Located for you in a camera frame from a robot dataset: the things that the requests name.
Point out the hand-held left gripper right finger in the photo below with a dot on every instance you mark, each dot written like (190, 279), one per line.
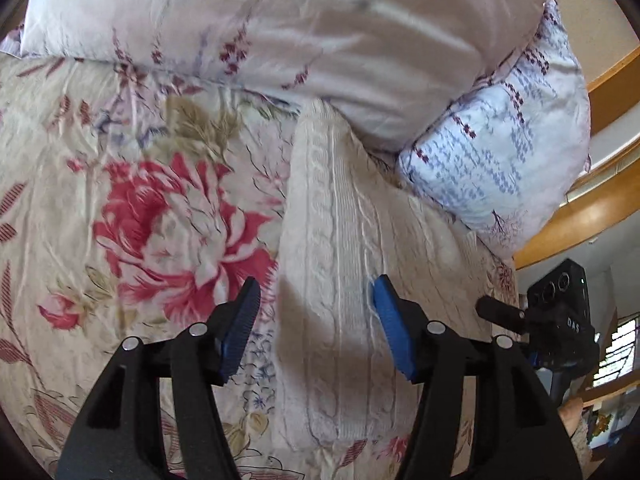
(395, 330)

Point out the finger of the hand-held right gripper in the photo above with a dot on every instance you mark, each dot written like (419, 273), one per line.
(500, 312)

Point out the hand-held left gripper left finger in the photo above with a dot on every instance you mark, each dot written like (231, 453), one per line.
(240, 330)

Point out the person's right hand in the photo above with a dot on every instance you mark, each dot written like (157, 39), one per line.
(569, 415)

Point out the window with grille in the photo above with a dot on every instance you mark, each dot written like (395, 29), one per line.
(620, 350)

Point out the wooden bed headboard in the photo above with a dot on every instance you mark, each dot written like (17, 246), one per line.
(565, 220)

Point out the blue tree-print pillow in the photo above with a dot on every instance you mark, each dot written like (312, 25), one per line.
(500, 150)

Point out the floral bed sheet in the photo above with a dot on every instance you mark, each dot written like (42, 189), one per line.
(100, 185)

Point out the pink floral pillow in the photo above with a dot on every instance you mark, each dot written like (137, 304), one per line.
(250, 25)

